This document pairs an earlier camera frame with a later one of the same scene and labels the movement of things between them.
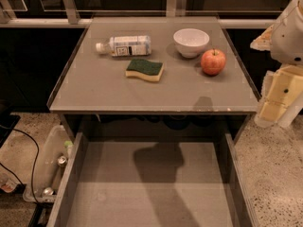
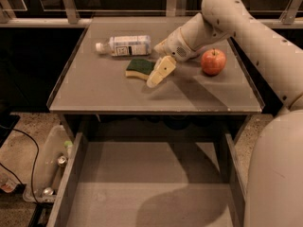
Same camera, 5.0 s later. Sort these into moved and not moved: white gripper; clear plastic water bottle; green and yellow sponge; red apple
Moved: white gripper
Not moved: red apple; clear plastic water bottle; green and yellow sponge
